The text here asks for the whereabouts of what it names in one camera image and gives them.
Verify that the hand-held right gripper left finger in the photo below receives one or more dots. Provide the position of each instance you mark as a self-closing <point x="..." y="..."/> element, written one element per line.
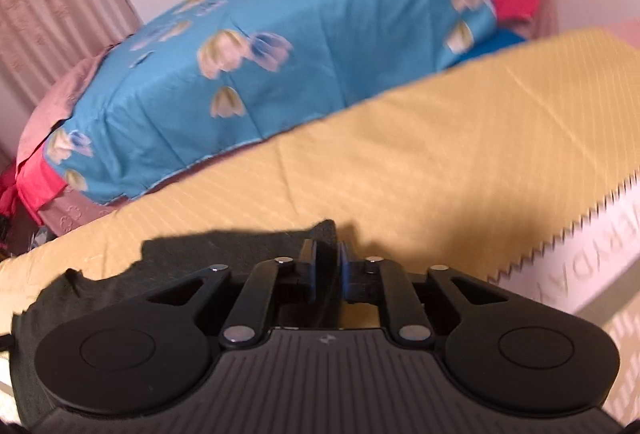
<point x="312" y="266"/>

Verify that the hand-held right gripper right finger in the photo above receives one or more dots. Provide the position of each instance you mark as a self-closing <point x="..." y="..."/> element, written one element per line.
<point x="344" y="270"/>

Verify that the dark green knit sweater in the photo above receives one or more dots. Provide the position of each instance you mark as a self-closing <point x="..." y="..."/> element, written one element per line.
<point x="165" y="259"/>

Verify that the yellow striped blanket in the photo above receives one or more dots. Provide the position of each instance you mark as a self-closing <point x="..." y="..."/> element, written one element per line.
<point x="425" y="154"/>

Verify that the blue floral quilt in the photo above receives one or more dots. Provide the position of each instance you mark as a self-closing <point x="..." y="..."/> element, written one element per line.
<point x="325" y="39"/>

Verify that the plain blue pillow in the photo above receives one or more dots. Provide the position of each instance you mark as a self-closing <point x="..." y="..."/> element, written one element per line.
<point x="492" y="46"/>

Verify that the pink cloth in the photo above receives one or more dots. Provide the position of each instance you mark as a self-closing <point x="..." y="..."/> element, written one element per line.
<point x="55" y="114"/>

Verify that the red bag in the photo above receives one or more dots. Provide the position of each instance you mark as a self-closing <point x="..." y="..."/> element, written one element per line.
<point x="7" y="194"/>

